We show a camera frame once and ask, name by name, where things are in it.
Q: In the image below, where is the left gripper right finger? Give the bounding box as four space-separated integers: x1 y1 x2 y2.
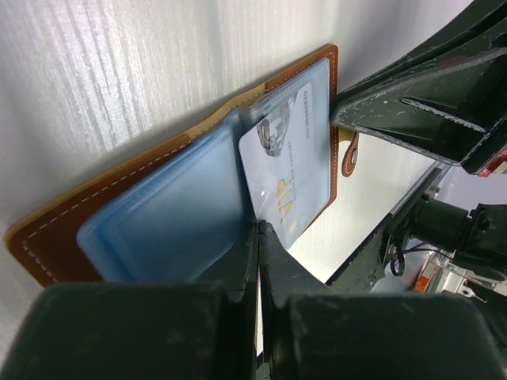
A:
258 222 506 379

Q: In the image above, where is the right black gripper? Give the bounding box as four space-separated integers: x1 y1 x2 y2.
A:
331 51 506 301

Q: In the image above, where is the white VIP credit card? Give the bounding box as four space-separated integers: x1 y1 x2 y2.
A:
238 82 330 249

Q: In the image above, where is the brown leather card holder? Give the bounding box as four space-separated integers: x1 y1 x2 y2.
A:
5 44 358 287

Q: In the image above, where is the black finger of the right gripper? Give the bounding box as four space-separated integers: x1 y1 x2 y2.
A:
334 0 506 103

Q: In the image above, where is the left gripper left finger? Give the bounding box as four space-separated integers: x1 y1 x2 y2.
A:
1 223 259 379

